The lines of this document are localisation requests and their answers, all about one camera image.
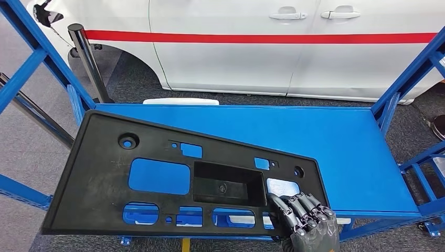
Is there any blue metal shelf rack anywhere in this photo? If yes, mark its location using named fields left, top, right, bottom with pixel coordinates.
left=0, top=0, right=445, bottom=246
left=398, top=141, right=445, bottom=238

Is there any white plastic tray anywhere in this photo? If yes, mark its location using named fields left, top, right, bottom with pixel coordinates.
left=143, top=98, right=220, bottom=106

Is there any black plastic panel part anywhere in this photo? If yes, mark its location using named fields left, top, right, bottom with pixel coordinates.
left=41, top=110, right=330, bottom=237

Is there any white car with red stripe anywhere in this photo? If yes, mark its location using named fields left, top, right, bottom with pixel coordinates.
left=26, top=0, right=445, bottom=104

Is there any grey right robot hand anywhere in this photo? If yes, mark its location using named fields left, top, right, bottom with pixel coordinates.
left=266, top=193, right=341, bottom=252

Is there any black round stanchion base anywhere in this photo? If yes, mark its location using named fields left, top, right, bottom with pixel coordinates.
left=430, top=114, right=445, bottom=141

